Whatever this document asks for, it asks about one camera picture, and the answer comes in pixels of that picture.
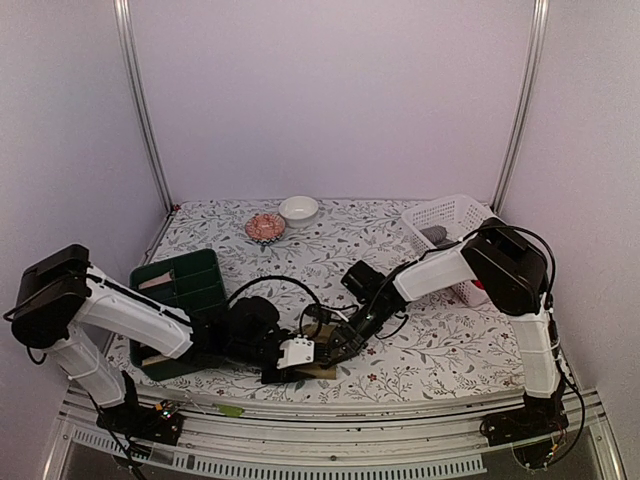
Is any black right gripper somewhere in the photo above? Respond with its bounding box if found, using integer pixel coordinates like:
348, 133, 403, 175
323, 302, 394, 369

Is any khaki tan underwear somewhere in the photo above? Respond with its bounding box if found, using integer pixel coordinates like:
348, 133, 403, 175
293, 325, 337, 380

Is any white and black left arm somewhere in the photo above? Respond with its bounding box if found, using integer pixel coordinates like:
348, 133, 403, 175
4, 244, 315, 446

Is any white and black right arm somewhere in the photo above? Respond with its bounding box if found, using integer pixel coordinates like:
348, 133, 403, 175
322, 217, 569, 446

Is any cream rolled underwear front slot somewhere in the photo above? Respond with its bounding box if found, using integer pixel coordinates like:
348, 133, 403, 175
141, 354, 170, 368

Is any beige rolled underwear top slot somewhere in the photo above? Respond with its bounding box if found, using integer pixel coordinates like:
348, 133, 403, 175
138, 270, 173, 291

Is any dark green divided organizer tray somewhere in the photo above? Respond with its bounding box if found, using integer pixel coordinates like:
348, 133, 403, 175
129, 249, 227, 382

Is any green tape scrap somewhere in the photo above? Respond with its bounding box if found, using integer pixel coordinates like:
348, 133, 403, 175
214, 403, 244, 418

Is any floral patterned table mat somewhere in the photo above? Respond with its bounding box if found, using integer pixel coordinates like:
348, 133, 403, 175
155, 199, 524, 404

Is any grey striped garment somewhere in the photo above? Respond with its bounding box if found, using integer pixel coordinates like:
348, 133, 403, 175
420, 225, 451, 247

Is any white plastic laundry basket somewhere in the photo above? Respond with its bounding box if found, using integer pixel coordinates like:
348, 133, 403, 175
393, 194, 494, 307

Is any pink patterned small bowl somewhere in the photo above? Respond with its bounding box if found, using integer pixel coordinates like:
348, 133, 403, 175
245, 213, 286, 245

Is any white ceramic bowl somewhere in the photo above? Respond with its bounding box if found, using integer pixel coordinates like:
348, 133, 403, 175
278, 196, 319, 229

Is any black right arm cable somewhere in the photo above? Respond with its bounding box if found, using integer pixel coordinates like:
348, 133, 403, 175
299, 299, 411, 346

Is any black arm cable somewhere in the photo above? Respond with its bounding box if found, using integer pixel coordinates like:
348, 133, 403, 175
224, 275, 321, 321
299, 299, 411, 346

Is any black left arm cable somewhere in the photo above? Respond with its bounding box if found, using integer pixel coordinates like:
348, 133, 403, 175
224, 275, 321, 321

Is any aluminium front rail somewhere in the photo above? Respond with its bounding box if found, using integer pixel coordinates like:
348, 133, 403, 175
42, 384, 629, 480

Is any right aluminium frame post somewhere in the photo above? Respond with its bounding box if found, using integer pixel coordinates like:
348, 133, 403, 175
491, 0, 550, 214

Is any aluminium frame post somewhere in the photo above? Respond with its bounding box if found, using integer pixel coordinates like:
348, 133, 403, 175
491, 0, 550, 214
113, 0, 174, 213

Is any left aluminium frame post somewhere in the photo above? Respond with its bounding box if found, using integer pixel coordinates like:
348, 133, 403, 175
113, 0, 174, 213

